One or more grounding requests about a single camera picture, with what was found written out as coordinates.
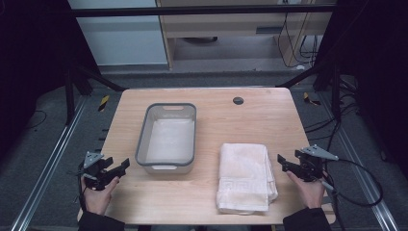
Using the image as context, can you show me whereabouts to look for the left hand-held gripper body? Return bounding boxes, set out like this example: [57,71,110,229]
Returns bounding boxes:
[78,151,119,192]

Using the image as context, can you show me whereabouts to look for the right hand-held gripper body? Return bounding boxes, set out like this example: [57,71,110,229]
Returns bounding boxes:
[294,143,340,183]

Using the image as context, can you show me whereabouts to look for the person's left hand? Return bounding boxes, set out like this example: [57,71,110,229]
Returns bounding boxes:
[81,175,120,217]

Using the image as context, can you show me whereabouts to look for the person's right hand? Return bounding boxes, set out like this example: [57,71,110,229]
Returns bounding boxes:
[286,169,327,210]

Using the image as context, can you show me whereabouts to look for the folded white towel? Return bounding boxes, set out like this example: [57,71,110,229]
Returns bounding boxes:
[215,142,279,216]

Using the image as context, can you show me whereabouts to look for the black and yellow floor tape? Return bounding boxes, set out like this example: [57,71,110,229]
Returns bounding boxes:
[302,91,322,107]
[97,94,111,113]

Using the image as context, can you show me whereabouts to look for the white basin with grey rim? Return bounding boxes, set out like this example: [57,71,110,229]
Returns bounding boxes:
[135,102,197,175]

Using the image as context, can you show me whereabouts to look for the black metal stand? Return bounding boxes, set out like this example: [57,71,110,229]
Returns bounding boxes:
[275,61,344,122]
[63,63,127,127]

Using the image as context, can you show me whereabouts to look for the black curtain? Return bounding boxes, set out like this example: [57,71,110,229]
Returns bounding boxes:
[312,0,408,181]
[0,0,101,163]

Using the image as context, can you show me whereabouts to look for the white cabinet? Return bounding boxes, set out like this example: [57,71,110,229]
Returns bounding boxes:
[66,0,169,67]

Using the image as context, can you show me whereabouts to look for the light wooden desk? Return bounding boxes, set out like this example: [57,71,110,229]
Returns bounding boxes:
[155,0,337,70]

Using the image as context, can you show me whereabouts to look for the black floor cables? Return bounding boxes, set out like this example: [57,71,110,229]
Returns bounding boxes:
[303,75,364,142]

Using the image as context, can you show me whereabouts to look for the metal floor rail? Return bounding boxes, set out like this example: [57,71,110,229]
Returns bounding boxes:
[9,95,89,231]
[319,91,400,231]

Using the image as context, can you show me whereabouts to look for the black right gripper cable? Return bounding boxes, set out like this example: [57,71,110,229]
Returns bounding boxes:
[319,158,385,231]

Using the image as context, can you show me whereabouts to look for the thin black floor cable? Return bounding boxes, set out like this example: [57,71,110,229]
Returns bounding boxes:
[24,110,48,131]

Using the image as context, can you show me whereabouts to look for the black hanging cables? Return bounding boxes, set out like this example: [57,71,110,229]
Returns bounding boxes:
[276,12,322,69]

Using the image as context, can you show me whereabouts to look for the black horizontal frame bar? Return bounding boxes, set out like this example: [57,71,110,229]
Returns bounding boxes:
[68,5,337,18]

